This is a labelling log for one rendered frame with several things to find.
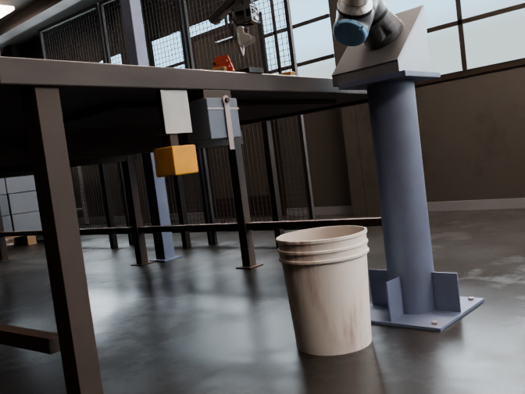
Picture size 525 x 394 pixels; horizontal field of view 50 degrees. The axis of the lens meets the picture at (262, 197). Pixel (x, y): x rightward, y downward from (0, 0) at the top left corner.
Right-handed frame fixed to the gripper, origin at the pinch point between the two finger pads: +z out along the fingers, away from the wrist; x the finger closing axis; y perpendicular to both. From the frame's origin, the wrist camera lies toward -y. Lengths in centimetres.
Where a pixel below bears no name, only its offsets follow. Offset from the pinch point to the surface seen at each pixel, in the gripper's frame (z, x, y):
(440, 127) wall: 32, 330, 39
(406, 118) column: 30, 28, 48
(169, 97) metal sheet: 16.0, -40.6, -6.2
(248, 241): 83, 130, -65
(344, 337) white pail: 95, -11, 25
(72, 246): 50, -75, -18
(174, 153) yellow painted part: 32, -45, -5
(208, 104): 18.6, -29.8, -0.2
